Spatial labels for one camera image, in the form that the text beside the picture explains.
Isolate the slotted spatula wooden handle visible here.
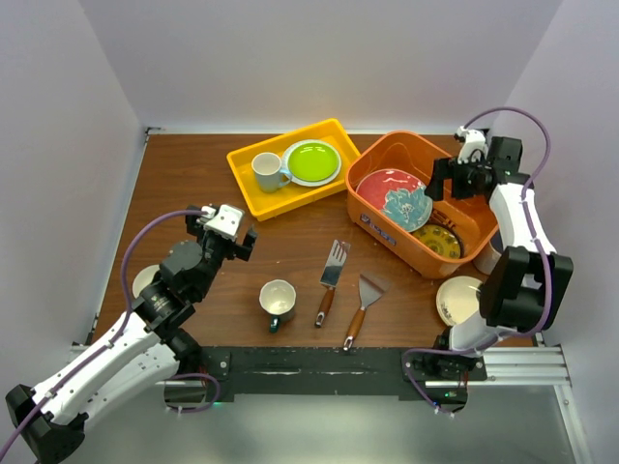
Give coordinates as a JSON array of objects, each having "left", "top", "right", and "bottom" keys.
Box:
[{"left": 314, "top": 240, "right": 350, "bottom": 328}]

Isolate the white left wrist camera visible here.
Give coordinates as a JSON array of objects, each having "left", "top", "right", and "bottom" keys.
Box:
[{"left": 197, "top": 204, "right": 245, "bottom": 242}]

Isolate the red and teal plate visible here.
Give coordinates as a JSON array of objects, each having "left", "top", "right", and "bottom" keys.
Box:
[{"left": 356, "top": 168, "right": 433, "bottom": 232}]

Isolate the yellow plastic tray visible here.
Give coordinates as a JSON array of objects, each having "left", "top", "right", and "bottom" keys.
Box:
[{"left": 226, "top": 118, "right": 360, "bottom": 221}]

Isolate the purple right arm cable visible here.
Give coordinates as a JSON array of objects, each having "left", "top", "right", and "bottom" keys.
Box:
[{"left": 400, "top": 106, "right": 553, "bottom": 417}]

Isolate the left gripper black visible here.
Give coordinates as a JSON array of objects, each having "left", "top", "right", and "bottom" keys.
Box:
[{"left": 186, "top": 205, "right": 255, "bottom": 300}]

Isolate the solid spatula wooden handle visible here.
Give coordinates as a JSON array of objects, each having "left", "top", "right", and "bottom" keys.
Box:
[{"left": 342, "top": 274, "right": 391, "bottom": 352}]

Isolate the yellow patterned plate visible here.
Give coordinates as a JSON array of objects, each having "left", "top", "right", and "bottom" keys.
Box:
[{"left": 412, "top": 222, "right": 464, "bottom": 259}]

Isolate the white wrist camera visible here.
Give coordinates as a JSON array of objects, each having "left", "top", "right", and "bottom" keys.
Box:
[
  {"left": 197, "top": 204, "right": 245, "bottom": 242},
  {"left": 455, "top": 126, "right": 487, "bottom": 164}
]

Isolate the orange plastic dish bin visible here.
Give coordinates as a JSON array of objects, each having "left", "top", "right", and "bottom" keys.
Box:
[{"left": 345, "top": 130, "right": 498, "bottom": 279}]

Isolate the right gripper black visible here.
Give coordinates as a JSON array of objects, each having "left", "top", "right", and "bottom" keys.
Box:
[{"left": 425, "top": 154, "right": 487, "bottom": 202}]

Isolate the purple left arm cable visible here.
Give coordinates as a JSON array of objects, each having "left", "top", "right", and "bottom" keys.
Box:
[{"left": 0, "top": 208, "right": 221, "bottom": 464}]

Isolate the small white dish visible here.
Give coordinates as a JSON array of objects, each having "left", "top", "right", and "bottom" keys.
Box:
[{"left": 132, "top": 265, "right": 159, "bottom": 299}]

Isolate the lime green plate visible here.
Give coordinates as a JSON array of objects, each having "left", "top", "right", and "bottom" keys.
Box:
[{"left": 287, "top": 142, "right": 339, "bottom": 182}]

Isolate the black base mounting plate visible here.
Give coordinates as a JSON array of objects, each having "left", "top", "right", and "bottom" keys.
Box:
[{"left": 179, "top": 346, "right": 487, "bottom": 410}]

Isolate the light blue mug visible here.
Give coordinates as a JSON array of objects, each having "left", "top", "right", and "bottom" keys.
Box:
[{"left": 251, "top": 152, "right": 292, "bottom": 193}]

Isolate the white scalloped plate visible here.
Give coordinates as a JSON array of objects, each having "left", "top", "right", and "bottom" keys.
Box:
[{"left": 282, "top": 139, "right": 342, "bottom": 187}]

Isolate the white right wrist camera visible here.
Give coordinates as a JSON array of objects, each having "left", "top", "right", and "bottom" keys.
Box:
[{"left": 455, "top": 126, "right": 487, "bottom": 164}]

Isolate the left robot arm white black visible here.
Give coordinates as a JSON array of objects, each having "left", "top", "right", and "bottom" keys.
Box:
[{"left": 1, "top": 204, "right": 256, "bottom": 463}]

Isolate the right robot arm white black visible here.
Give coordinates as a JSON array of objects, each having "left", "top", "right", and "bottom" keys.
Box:
[{"left": 418, "top": 130, "right": 574, "bottom": 380}]

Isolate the beige purple cup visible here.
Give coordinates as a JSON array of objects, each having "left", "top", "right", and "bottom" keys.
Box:
[{"left": 473, "top": 234, "right": 503, "bottom": 276}]

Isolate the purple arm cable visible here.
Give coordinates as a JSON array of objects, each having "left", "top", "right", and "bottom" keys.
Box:
[
  {"left": 400, "top": 106, "right": 553, "bottom": 417},
  {"left": 0, "top": 208, "right": 221, "bottom": 464}
]

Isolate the white cup green handle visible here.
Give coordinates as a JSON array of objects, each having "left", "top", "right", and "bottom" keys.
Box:
[{"left": 258, "top": 279, "right": 297, "bottom": 334}]

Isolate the cream plate black mark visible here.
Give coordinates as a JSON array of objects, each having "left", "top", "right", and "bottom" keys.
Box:
[{"left": 435, "top": 275, "right": 483, "bottom": 326}]

